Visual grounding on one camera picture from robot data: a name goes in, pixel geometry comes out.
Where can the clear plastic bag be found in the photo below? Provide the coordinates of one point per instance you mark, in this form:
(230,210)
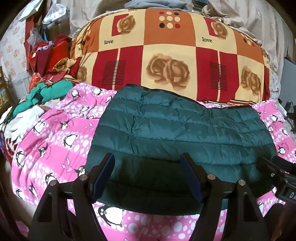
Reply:
(55,14)

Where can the grey blue cloth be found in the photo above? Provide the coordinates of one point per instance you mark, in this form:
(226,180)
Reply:
(162,4)

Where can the white knit glove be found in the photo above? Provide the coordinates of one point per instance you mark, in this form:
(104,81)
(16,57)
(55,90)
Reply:
(16,129)

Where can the rose patterned folded blanket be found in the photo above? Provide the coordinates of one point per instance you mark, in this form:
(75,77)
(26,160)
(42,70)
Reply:
(185,53)

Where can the teal quilted puffer jacket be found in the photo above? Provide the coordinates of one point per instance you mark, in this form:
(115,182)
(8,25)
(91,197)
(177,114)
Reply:
(147,131)

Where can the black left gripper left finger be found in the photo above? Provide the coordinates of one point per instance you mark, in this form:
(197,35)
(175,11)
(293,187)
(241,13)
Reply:
(65,211)

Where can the green garment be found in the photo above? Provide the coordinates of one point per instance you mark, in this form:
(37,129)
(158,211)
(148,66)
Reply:
(41,94)

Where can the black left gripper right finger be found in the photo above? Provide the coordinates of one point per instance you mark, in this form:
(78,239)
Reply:
(244,220)

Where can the pink penguin bed quilt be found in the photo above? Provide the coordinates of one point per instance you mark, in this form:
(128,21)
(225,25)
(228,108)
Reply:
(57,146)

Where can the red clothes pile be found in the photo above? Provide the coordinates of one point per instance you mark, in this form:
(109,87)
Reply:
(51,62)

